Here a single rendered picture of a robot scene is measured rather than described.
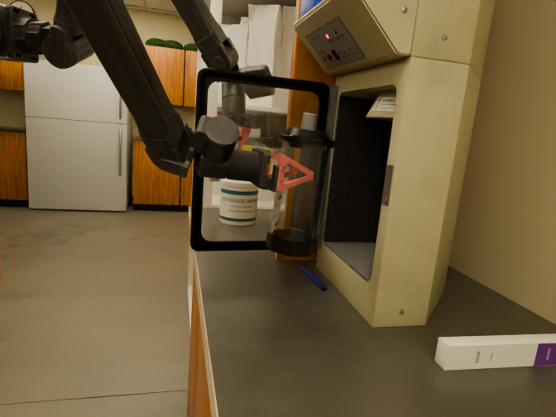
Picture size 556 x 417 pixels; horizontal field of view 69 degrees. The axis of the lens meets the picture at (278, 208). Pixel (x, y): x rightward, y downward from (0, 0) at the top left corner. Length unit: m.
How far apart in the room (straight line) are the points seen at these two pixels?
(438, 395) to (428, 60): 0.51
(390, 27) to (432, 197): 0.29
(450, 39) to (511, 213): 0.52
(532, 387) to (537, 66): 0.70
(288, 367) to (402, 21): 0.55
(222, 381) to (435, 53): 0.59
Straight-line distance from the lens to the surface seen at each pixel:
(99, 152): 5.59
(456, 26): 0.77
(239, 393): 0.58
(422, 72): 0.73
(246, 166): 0.73
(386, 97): 0.83
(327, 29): 0.84
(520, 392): 0.73
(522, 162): 1.12
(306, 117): 0.78
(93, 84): 5.59
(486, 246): 1.19
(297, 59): 1.03
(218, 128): 0.67
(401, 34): 0.71
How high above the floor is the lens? 1.28
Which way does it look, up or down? 11 degrees down
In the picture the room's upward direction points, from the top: 5 degrees clockwise
